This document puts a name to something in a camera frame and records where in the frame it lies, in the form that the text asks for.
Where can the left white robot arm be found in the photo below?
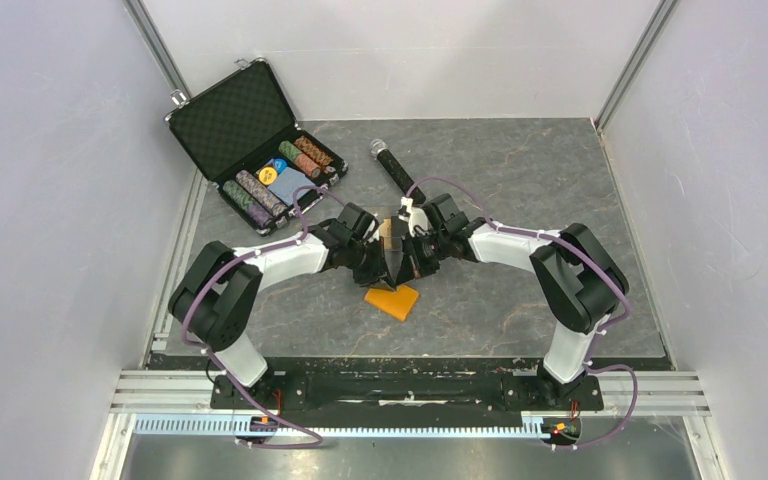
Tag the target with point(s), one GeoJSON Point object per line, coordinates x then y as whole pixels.
{"type": "Point", "coordinates": [214, 300]}

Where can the green purple chip stack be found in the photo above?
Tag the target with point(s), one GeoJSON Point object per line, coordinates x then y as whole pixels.
{"type": "Point", "coordinates": [251, 207]}

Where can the black poker chip case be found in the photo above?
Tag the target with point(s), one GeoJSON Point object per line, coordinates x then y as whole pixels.
{"type": "Point", "coordinates": [238, 124]}

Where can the purple patterned chip stack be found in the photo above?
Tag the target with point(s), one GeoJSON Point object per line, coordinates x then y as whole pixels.
{"type": "Point", "coordinates": [266, 198]}

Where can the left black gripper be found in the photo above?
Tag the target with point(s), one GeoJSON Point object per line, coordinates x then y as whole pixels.
{"type": "Point", "coordinates": [379, 271]}

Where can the gold card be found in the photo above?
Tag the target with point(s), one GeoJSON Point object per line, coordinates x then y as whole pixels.
{"type": "Point", "coordinates": [389, 234]}

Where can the black glitter cylinder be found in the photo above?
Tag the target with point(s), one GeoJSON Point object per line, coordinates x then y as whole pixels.
{"type": "Point", "coordinates": [381, 153]}

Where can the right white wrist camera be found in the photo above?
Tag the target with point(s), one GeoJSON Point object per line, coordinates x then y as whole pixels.
{"type": "Point", "coordinates": [413, 217]}

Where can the green red chip stack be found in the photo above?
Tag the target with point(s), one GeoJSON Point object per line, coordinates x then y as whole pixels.
{"type": "Point", "coordinates": [300, 159]}

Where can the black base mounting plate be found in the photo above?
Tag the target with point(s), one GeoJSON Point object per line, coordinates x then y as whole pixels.
{"type": "Point", "coordinates": [416, 392]}

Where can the yellow poker chip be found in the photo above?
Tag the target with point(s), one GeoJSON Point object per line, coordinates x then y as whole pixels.
{"type": "Point", "coordinates": [267, 175]}

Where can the blue card deck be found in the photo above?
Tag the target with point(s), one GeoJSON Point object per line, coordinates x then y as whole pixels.
{"type": "Point", "coordinates": [287, 182]}

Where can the brown patterned chip stack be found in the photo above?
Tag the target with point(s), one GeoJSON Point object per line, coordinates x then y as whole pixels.
{"type": "Point", "coordinates": [314, 152]}

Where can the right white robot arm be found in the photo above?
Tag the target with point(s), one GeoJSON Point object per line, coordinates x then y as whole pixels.
{"type": "Point", "coordinates": [581, 283]}

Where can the orange leather card holder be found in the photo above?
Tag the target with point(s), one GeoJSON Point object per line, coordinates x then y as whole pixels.
{"type": "Point", "coordinates": [398, 303]}

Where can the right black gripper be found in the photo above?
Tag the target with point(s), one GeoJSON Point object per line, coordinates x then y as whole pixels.
{"type": "Point", "coordinates": [412, 264]}

